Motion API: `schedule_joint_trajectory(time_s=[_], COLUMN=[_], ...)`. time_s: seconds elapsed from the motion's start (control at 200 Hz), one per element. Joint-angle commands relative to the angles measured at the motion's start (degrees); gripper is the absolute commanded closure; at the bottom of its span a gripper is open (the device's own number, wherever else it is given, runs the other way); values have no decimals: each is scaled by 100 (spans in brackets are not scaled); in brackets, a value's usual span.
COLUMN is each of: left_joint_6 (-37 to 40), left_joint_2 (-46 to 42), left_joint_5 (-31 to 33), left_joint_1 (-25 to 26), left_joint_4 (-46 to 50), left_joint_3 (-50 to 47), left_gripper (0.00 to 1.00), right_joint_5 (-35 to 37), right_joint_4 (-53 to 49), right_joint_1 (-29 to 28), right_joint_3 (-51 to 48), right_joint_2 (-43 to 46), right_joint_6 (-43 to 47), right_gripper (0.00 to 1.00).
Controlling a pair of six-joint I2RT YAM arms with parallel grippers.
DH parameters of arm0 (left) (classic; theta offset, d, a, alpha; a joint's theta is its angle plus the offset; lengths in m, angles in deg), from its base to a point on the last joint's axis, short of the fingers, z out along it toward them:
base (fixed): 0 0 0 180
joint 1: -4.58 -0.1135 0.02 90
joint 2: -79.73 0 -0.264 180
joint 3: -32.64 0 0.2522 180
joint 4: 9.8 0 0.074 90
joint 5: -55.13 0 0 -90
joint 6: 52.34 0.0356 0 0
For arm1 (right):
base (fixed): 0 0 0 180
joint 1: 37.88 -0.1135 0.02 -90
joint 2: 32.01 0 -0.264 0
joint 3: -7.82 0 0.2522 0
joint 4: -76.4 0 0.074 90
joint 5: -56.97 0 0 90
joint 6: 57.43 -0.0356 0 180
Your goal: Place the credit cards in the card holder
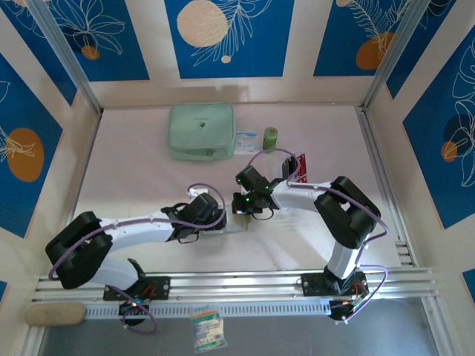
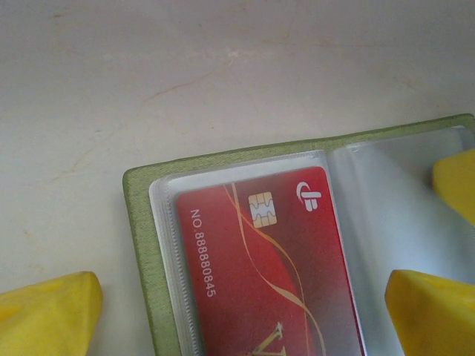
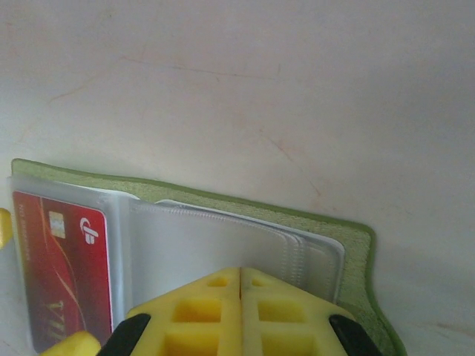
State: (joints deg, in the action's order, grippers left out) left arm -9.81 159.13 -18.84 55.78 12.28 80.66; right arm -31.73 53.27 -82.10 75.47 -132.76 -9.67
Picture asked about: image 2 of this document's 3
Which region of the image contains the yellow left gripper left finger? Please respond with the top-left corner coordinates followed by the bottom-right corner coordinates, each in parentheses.
top-left (0, 271), bottom-right (104, 356)

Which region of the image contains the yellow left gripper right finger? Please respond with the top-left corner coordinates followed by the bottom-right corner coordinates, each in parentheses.
top-left (384, 269), bottom-right (475, 356)

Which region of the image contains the green card holder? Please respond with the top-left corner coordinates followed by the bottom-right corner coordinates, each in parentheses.
top-left (122, 113), bottom-right (475, 356)

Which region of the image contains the red credit card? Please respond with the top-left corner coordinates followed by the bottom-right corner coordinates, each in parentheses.
top-left (174, 165), bottom-right (367, 356)

